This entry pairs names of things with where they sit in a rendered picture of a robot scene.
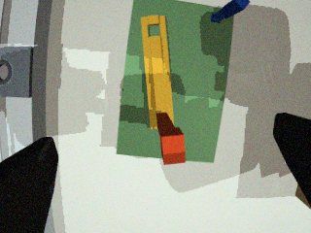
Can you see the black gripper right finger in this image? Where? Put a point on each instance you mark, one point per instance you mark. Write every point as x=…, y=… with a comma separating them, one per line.
x=293, y=138

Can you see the grey slotted metal rail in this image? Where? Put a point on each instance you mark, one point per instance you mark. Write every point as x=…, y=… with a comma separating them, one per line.
x=24, y=29

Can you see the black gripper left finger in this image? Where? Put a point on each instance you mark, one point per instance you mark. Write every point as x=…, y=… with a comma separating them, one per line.
x=26, y=186

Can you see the blue pin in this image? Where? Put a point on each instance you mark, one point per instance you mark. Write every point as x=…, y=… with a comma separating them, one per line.
x=234, y=6

